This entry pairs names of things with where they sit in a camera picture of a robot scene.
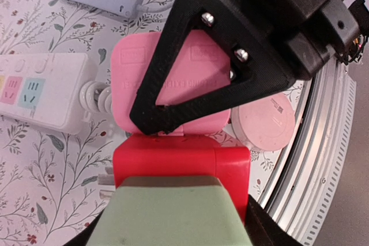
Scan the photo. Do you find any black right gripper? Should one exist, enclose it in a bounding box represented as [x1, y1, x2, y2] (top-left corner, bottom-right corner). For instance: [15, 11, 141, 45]
[129, 0, 368, 135]

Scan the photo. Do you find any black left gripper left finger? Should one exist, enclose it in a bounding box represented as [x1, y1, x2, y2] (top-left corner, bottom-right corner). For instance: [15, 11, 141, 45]
[63, 217, 100, 246]

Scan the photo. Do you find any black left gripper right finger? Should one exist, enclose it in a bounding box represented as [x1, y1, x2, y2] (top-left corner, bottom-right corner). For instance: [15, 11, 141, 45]
[247, 195, 302, 246]

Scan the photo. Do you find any round pink socket base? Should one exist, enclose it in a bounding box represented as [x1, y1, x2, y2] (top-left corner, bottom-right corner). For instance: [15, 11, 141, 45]
[231, 93, 295, 152]

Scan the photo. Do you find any pink plug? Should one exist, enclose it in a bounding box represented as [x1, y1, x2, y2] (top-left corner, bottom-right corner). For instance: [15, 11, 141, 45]
[111, 30, 230, 134]

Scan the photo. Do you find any green plug adapter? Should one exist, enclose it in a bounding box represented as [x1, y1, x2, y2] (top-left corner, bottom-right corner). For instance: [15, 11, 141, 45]
[87, 176, 251, 245]

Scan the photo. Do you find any red cube socket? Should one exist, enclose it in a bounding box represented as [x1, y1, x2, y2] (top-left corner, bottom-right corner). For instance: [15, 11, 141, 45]
[113, 135, 251, 221]

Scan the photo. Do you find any white multicolour power strip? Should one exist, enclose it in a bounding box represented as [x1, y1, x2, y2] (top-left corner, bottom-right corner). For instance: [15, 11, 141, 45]
[1, 53, 98, 135]

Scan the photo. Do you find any aluminium front rail frame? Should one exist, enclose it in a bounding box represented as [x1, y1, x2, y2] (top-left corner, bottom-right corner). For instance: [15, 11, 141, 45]
[253, 62, 356, 245]

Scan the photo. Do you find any white braided strip cable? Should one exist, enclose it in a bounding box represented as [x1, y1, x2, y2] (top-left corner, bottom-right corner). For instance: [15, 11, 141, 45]
[79, 81, 114, 114]

